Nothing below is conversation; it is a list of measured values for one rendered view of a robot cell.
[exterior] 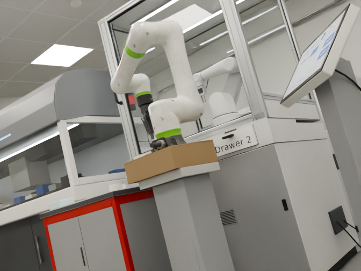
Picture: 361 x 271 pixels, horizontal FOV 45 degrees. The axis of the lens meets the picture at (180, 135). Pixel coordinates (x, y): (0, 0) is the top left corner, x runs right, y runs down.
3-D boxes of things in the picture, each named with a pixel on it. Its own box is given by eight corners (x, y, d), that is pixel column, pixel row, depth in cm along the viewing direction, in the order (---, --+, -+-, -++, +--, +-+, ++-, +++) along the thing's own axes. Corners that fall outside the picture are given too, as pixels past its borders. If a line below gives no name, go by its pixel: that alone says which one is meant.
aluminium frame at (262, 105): (266, 116, 232) (216, -57, 248) (131, 164, 289) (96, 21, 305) (321, 119, 310) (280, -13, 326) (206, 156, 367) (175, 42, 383)
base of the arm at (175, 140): (164, 148, 187) (160, 134, 188) (138, 157, 195) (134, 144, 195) (193, 144, 210) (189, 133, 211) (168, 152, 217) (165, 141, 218)
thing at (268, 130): (274, 142, 230) (266, 116, 232) (136, 185, 287) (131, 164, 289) (327, 138, 308) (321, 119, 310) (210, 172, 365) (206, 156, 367)
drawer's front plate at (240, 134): (257, 144, 234) (251, 125, 236) (213, 158, 250) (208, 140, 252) (258, 143, 235) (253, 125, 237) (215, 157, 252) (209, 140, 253)
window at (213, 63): (252, 113, 239) (208, -42, 254) (140, 154, 287) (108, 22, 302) (253, 113, 240) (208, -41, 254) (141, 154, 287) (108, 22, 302)
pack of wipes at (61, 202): (76, 204, 250) (74, 196, 250) (60, 207, 243) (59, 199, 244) (64, 208, 260) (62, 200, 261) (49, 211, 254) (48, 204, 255)
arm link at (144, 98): (145, 92, 246) (156, 93, 253) (130, 99, 252) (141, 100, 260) (147, 102, 245) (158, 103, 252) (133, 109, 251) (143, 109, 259)
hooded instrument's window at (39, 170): (71, 186, 289) (57, 121, 296) (-56, 230, 388) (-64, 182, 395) (172, 171, 382) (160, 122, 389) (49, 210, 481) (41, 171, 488)
